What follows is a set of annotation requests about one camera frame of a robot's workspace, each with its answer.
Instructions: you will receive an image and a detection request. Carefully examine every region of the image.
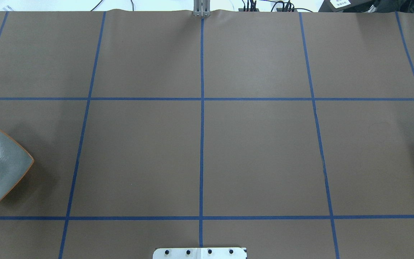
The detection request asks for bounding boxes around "black power strip with plugs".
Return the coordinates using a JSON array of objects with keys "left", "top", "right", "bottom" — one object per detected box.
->
[{"left": 237, "top": 0, "right": 298, "bottom": 13}]

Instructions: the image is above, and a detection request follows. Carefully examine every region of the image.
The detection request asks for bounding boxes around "dark box with white label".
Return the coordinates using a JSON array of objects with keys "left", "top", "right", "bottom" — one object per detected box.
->
[{"left": 318, "top": 0, "right": 376, "bottom": 13}]

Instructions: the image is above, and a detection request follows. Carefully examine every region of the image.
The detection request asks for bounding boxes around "grey aluminium frame post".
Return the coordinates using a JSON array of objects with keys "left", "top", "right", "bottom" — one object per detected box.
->
[{"left": 193, "top": 0, "right": 211, "bottom": 18}]

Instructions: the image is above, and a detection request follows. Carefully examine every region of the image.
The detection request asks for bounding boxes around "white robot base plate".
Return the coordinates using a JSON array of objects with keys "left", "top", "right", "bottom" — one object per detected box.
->
[{"left": 152, "top": 247, "right": 248, "bottom": 259}]

